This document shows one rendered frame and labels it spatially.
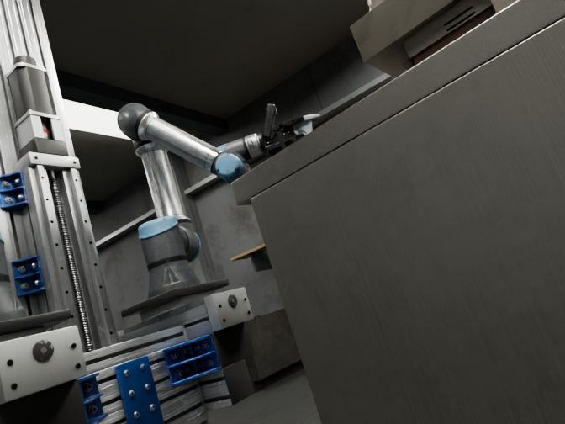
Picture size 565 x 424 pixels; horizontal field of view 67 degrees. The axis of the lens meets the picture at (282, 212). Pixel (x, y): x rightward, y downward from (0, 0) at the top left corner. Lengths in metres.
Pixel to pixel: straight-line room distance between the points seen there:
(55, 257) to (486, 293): 0.96
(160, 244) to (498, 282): 0.96
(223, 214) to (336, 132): 5.36
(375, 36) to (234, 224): 5.23
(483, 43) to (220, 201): 5.53
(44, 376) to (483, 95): 0.75
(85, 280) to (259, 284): 4.48
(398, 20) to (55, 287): 0.94
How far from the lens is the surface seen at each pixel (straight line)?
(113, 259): 7.67
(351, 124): 0.56
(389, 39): 0.63
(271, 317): 4.58
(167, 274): 1.24
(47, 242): 1.20
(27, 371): 0.82
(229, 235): 5.83
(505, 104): 0.50
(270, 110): 1.44
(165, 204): 1.44
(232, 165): 1.24
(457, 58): 0.52
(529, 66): 0.50
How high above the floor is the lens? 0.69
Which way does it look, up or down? 12 degrees up
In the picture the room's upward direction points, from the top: 18 degrees counter-clockwise
